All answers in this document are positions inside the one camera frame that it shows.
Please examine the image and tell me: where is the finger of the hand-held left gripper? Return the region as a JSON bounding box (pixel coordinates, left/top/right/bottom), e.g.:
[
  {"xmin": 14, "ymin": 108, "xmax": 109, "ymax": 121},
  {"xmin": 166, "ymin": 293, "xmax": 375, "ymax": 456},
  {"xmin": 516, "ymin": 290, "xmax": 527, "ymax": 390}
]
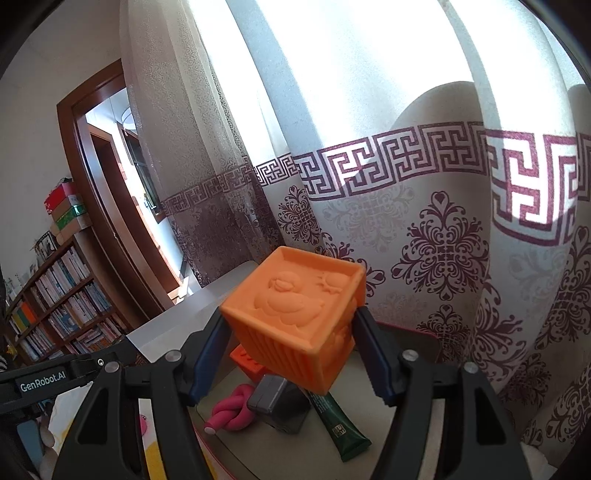
[{"xmin": 69, "ymin": 340, "xmax": 155, "ymax": 377}]

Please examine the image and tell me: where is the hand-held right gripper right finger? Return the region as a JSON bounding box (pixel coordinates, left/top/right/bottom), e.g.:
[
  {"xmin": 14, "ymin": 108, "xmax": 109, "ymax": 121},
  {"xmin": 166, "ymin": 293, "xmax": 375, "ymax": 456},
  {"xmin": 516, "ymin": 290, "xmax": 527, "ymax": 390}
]
[{"xmin": 353, "ymin": 305, "xmax": 532, "ymax": 480}]

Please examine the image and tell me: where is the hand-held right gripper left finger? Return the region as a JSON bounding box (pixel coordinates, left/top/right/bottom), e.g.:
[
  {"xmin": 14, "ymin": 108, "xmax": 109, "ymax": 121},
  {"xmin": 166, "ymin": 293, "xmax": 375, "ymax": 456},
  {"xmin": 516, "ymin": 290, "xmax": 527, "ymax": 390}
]
[{"xmin": 52, "ymin": 307, "xmax": 232, "ymax": 480}]

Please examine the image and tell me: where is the orange cube with hearts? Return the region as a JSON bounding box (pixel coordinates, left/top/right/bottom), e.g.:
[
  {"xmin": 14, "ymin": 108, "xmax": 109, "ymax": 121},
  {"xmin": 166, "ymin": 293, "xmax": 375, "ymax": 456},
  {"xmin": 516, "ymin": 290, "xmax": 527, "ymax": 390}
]
[{"xmin": 229, "ymin": 345, "xmax": 266, "ymax": 381}]

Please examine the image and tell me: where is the pink foam twist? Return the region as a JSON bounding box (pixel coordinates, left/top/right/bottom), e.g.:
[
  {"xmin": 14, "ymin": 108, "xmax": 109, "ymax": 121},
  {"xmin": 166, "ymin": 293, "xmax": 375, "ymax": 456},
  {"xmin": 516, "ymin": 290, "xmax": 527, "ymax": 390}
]
[{"xmin": 203, "ymin": 385, "xmax": 257, "ymax": 435}]

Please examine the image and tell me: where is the green tube with gold cap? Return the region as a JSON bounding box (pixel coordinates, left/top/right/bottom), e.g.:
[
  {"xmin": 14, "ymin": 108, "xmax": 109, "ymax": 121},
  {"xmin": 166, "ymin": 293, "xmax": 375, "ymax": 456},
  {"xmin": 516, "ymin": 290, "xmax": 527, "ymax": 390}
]
[{"xmin": 302, "ymin": 388, "xmax": 371, "ymax": 462}]

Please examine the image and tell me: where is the grey metal box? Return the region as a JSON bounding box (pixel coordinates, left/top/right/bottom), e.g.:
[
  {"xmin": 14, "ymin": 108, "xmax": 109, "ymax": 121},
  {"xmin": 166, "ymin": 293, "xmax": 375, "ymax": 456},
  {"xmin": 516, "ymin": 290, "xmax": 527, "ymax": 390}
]
[{"xmin": 246, "ymin": 375, "xmax": 311, "ymax": 435}]

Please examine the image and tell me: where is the orange cube with duck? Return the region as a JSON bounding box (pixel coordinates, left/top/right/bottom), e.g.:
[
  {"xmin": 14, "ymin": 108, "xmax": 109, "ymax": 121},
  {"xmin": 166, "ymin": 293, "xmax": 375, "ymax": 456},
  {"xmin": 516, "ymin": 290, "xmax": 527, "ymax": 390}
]
[{"xmin": 219, "ymin": 246, "xmax": 368, "ymax": 395}]

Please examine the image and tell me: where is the red container box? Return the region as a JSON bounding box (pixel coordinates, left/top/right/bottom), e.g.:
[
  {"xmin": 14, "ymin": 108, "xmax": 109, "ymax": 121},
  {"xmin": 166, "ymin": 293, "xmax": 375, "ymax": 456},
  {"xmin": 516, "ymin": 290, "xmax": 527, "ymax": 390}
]
[{"xmin": 191, "ymin": 320, "xmax": 441, "ymax": 480}]

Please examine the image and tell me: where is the white yellow fleece blanket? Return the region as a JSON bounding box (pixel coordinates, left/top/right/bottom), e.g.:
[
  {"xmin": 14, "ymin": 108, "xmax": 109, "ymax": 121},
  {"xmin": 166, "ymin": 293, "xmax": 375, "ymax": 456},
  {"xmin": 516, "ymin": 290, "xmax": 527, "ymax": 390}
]
[{"xmin": 41, "ymin": 397, "xmax": 162, "ymax": 480}]

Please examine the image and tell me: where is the large wooden bookshelf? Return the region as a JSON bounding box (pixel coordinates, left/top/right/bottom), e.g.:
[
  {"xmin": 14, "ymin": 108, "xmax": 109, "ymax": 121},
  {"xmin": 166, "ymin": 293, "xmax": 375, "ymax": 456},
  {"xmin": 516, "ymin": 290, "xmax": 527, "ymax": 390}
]
[{"xmin": 4, "ymin": 235, "xmax": 130, "ymax": 365}]

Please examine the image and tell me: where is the brown cardboard box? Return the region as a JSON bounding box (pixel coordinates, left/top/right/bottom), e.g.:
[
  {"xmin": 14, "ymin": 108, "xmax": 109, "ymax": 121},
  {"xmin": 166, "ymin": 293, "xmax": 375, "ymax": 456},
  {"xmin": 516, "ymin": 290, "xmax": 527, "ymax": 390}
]
[{"xmin": 50, "ymin": 203, "xmax": 90, "ymax": 237}]

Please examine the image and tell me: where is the patterned purple white curtain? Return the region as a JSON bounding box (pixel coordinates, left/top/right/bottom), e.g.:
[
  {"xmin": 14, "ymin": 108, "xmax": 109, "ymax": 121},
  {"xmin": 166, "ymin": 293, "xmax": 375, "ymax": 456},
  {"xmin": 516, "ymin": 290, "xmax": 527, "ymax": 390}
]
[{"xmin": 120, "ymin": 0, "xmax": 591, "ymax": 467}]

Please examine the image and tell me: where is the red cardboard box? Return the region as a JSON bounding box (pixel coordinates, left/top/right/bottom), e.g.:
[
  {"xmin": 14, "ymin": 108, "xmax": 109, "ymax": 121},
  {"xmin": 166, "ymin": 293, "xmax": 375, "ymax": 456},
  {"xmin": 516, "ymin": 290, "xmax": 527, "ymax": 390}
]
[{"xmin": 44, "ymin": 182, "xmax": 77, "ymax": 215}]

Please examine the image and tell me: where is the brown wooden door frame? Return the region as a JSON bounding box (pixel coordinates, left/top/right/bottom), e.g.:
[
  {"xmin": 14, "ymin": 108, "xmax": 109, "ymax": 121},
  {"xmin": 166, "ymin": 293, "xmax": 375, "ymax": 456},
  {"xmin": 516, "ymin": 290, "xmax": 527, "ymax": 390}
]
[{"xmin": 56, "ymin": 59, "xmax": 204, "ymax": 324}]

